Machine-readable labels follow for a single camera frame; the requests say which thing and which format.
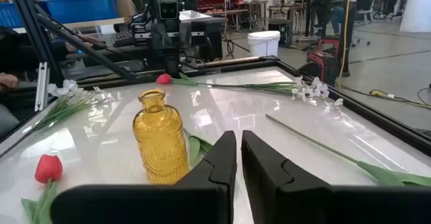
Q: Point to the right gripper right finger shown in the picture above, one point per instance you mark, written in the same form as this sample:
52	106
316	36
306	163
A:
303	204

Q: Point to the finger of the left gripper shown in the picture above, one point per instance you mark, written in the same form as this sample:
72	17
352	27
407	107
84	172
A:
176	67
169	67

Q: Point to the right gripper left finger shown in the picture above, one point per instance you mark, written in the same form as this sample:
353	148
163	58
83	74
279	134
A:
151	204

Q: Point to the green flower stems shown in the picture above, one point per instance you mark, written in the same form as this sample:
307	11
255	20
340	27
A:
195	150

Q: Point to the white tulip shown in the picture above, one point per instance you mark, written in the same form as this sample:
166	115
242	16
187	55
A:
377	173

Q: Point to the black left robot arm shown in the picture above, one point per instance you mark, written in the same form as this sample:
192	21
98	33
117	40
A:
153	5

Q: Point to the yellow glass vase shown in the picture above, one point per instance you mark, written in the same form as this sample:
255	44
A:
160	143

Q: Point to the black keyboard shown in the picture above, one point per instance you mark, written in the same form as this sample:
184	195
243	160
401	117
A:
123	39

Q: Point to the black computer case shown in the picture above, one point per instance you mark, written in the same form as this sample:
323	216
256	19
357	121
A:
208	42

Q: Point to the cardboard box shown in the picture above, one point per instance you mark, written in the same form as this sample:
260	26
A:
126	7

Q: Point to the person's hand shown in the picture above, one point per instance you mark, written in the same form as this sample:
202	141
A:
8	80
85	41

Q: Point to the large blue plastic bin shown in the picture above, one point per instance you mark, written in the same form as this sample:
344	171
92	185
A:
81	10

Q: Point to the white plastic bin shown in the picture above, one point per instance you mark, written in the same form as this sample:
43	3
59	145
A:
264	44

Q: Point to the silver aluminium extrusion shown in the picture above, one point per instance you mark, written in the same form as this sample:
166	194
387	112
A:
42	86

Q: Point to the person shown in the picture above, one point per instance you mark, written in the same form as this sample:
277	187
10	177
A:
20	49
336	19

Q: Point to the red portable machine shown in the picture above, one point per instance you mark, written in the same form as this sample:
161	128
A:
323	62

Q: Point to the white column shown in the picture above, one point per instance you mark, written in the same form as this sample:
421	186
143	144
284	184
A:
415	5

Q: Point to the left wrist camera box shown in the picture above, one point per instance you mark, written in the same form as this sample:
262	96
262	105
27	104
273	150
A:
167	10

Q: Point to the black rig frame strut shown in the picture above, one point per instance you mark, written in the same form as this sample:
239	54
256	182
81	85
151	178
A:
33	25

